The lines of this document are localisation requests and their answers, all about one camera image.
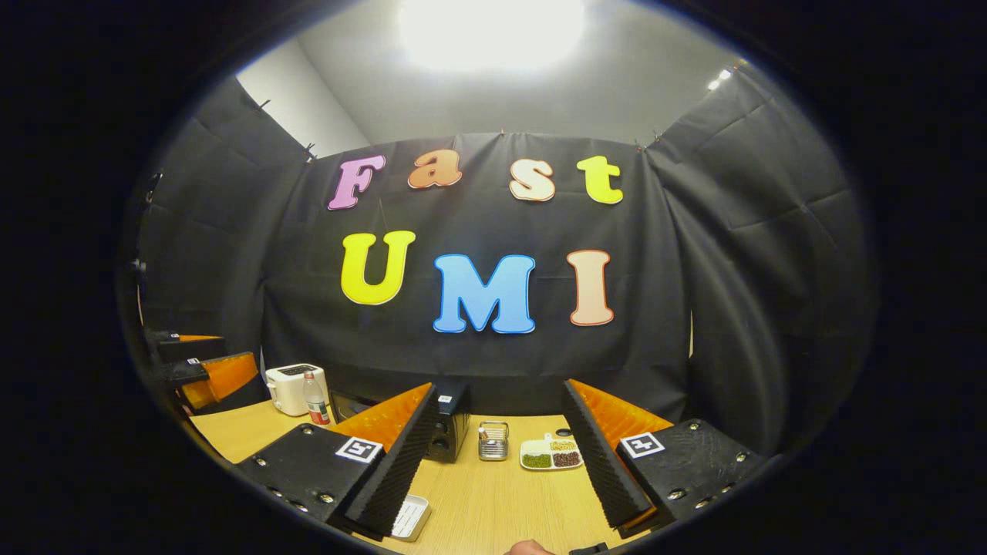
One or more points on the large ceiling light panel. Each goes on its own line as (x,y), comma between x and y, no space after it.
(493,31)

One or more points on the black backdrop cloth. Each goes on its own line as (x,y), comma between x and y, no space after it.
(463,362)

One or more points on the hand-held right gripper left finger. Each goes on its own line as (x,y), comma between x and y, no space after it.
(401,462)

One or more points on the black electric oven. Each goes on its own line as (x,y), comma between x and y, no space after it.
(451,428)

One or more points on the small ceiling light panel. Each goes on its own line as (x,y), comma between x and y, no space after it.
(721,77)

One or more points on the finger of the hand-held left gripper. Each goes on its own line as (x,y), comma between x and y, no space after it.
(224,378)
(173,347)

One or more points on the white toaster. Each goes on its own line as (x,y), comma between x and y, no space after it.
(287,389)

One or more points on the clear plastic bottle red label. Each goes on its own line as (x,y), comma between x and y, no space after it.
(316,405)

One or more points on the white rectangular plate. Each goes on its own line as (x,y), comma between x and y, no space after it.
(412,516)

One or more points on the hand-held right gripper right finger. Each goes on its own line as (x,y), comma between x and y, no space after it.
(609,462)

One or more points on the white divided dish of beans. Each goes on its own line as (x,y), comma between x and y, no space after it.
(551,455)

